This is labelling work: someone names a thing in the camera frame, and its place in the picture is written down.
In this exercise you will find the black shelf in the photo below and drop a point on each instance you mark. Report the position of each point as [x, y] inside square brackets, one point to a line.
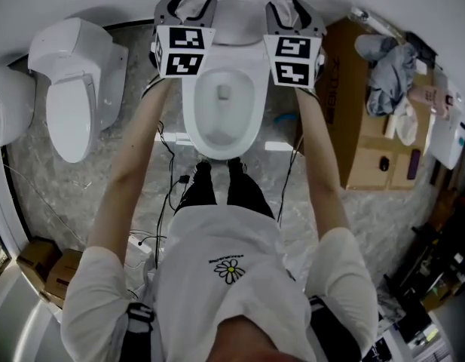
[443, 247]

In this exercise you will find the white cloth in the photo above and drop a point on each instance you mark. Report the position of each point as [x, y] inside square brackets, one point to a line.
[405, 126]

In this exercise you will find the person's right forearm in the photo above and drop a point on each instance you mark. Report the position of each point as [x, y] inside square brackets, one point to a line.
[322, 164]

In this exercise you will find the white toilet bowl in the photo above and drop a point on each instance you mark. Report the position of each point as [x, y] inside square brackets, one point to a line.
[187, 100]

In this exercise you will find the white square-tank toilet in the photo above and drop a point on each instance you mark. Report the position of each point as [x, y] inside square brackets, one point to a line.
[72, 119]

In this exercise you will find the purple flat object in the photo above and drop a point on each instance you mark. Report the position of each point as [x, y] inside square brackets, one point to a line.
[414, 164]

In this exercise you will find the white cabinet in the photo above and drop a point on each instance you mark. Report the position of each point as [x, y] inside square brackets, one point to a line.
[17, 326]

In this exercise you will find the pink bottle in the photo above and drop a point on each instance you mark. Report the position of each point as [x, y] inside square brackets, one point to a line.
[430, 98]

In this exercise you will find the white appliance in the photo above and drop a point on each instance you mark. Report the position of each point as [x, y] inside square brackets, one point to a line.
[448, 142]

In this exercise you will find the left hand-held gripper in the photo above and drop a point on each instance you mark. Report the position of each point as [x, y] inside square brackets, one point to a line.
[183, 51]

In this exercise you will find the black trousers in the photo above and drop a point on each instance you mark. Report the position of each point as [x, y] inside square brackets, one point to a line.
[202, 192]

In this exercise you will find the grey clothing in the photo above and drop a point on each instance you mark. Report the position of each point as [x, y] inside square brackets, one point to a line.
[390, 74]

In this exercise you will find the white flower-print T-shirt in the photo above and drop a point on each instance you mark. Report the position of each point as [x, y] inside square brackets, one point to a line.
[224, 236]

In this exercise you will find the large brown cardboard box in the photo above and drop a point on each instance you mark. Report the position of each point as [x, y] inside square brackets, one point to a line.
[352, 126]

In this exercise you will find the person's left forearm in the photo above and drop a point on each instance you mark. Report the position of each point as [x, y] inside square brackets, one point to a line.
[130, 157]

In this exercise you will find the wrapped white tube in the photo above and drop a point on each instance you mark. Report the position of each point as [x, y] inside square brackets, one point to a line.
[368, 16]

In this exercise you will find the black computer mouse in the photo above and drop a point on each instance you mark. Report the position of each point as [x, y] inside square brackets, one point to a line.
[384, 163]

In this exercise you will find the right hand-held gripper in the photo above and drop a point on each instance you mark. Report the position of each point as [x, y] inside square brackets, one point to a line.
[294, 60]

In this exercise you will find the black power adapter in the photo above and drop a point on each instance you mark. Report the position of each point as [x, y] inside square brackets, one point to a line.
[184, 179]

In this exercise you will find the person's left shoe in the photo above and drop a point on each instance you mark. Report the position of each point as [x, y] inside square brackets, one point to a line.
[204, 165]

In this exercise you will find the white power strip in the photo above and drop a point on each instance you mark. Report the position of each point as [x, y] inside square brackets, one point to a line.
[139, 249]

